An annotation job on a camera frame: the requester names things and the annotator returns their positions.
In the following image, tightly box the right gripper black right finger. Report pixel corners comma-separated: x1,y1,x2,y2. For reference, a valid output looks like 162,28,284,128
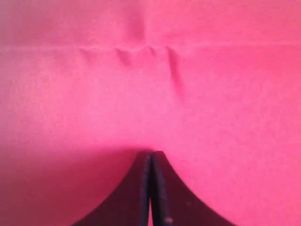
150,151,233,226

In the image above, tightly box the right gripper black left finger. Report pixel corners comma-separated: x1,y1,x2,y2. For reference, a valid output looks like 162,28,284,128
74,151,151,226

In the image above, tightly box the red tablecloth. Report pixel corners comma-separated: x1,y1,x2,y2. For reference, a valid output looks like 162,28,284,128
0,0,301,226

